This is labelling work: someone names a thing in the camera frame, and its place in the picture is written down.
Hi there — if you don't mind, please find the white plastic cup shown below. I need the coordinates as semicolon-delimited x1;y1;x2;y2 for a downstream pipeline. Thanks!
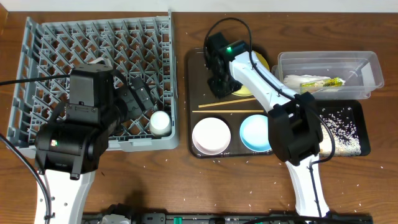
149;111;172;138

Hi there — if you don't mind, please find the white round bowl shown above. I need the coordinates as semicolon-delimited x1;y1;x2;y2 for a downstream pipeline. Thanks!
192;117;231;156

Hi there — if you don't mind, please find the light blue bowl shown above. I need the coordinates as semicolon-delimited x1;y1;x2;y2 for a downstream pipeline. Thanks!
239;114;271;152

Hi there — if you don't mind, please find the green snack wrapper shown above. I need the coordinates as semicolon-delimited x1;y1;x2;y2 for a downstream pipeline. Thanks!
300;77;345;94

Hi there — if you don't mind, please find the pile of rice waste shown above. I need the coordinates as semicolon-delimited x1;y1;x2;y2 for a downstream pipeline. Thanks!
320;107;361;157

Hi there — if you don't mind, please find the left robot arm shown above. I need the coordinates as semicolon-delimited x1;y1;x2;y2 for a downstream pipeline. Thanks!
35;63;155;223

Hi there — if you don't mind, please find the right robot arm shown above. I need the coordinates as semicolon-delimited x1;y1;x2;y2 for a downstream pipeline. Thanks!
203;32;330;217

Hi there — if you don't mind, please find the clear plastic waste bin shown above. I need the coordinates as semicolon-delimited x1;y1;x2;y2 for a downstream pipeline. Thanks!
271;51;384;100

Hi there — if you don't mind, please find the black waste tray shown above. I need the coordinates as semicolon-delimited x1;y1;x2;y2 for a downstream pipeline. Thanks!
317;100;371;157

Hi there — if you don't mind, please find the yellow round plate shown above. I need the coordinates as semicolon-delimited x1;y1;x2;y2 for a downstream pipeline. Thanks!
233;52;270;97

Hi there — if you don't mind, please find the grey plastic dish rack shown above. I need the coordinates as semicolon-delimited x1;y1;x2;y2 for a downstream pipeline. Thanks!
7;14;179;158

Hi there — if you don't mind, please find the upper wooden chopstick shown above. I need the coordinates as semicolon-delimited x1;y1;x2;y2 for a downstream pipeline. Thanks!
198;98;256;108

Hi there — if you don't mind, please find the wooden chopstick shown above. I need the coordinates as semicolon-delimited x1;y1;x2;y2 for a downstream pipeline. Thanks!
198;98;256;108
192;110;264;114

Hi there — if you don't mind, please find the dark brown serving tray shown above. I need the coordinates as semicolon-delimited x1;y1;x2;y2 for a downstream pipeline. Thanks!
185;48;272;159

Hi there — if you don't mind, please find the lower wooden chopstick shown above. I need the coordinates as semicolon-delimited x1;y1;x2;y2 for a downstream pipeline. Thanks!
192;110;264;114

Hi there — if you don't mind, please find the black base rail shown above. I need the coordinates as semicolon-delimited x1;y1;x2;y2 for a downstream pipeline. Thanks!
80;203;374;224

